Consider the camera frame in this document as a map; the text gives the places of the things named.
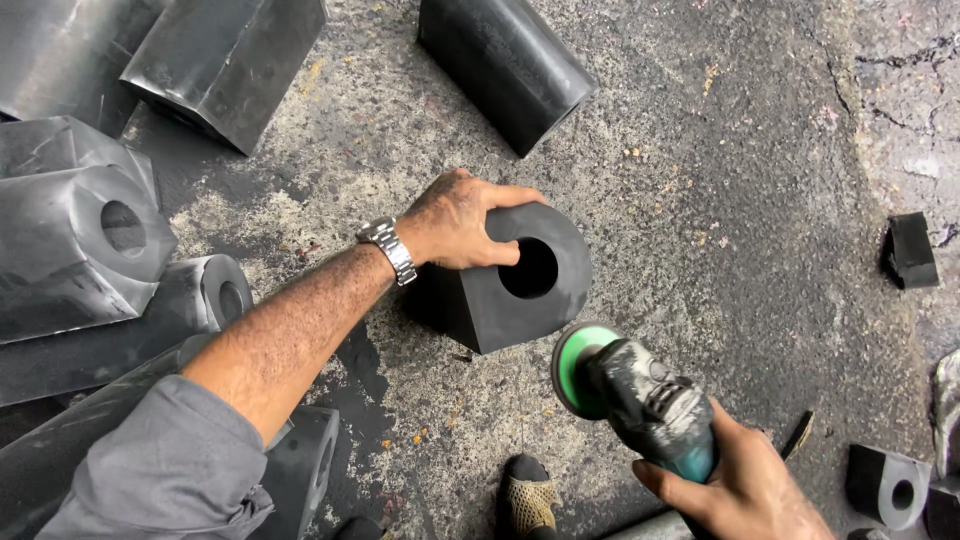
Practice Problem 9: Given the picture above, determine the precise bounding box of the beige mesh shoe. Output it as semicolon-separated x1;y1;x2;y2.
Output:
498;453;564;540

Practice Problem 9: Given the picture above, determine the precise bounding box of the teal angle grinder green disc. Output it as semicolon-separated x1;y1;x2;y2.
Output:
550;321;720;486

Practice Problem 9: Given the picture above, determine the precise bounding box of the grey shirt sleeve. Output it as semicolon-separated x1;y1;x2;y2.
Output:
33;374;276;540

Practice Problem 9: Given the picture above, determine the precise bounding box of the black holed rubber block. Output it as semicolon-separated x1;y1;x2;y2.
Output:
408;201;594;356

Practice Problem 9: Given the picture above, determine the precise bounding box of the silver metal wristwatch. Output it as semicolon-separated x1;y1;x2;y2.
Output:
355;216;419;288

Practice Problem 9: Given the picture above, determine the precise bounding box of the person's left hand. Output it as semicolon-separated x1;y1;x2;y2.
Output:
396;168;550;271

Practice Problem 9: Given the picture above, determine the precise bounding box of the pile of shiny rubber blocks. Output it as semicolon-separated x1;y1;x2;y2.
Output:
0;0;341;540

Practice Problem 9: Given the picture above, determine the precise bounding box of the person's right hand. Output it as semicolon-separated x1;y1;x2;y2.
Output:
631;396;836;540

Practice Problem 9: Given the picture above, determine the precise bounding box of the short holed rubber block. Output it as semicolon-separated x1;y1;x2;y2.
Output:
845;443;933;532
924;475;960;540

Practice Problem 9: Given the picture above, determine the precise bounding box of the thin black rubber strip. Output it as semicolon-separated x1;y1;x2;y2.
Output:
779;410;816;462

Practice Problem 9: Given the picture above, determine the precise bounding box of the small black rubber offcut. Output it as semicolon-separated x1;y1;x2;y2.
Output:
880;211;941;291

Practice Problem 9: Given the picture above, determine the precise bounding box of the long black rubber block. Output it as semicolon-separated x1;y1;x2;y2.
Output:
417;0;600;159

